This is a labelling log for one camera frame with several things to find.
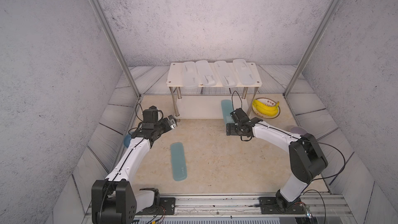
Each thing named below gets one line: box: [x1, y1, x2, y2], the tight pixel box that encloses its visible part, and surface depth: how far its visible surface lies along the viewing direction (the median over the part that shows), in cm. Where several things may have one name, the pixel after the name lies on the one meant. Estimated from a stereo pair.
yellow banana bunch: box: [252, 99, 280, 117], surface depth 108 cm
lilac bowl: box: [289, 126, 308, 136], surface depth 95 cm
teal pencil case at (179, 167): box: [170, 142, 188, 182], surface depth 90 cm
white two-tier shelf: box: [165, 62, 263, 122], surface depth 87 cm
